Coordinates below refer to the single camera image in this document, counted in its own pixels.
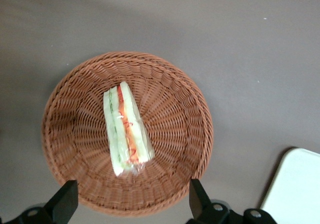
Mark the triangle sandwich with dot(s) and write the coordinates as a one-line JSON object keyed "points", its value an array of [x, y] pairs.
{"points": [[125, 129]]}

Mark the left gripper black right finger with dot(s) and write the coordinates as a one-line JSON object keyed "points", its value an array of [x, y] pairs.
{"points": [[202, 206]]}

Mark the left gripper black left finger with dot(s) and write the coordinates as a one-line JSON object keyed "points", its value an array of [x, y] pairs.
{"points": [[63, 204]]}

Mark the round brown wicker basket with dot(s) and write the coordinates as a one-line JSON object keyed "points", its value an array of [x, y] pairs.
{"points": [[175, 124]]}

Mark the cream plastic serving tray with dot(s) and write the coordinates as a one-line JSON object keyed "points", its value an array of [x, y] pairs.
{"points": [[295, 189]]}

